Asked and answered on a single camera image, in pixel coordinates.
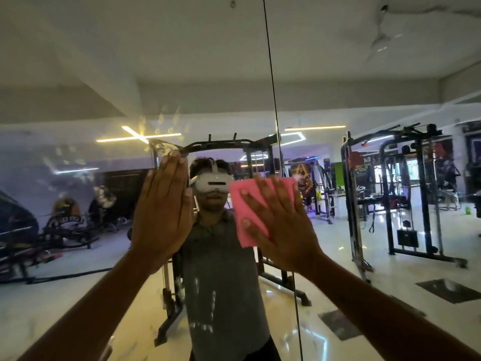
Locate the person's left hand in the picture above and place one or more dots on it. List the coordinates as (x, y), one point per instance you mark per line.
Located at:
(161, 225)

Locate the large wall mirror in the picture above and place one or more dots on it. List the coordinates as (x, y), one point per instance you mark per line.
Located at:
(225, 52)

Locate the pink cloth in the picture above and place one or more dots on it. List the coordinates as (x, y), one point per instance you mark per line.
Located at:
(240, 210)

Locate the person's left forearm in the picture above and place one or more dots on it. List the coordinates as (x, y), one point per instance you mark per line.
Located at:
(82, 319)

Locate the person's right hand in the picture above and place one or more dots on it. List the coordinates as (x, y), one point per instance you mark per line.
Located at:
(291, 240)

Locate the person's right forearm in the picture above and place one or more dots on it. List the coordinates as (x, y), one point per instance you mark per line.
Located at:
(387, 327)

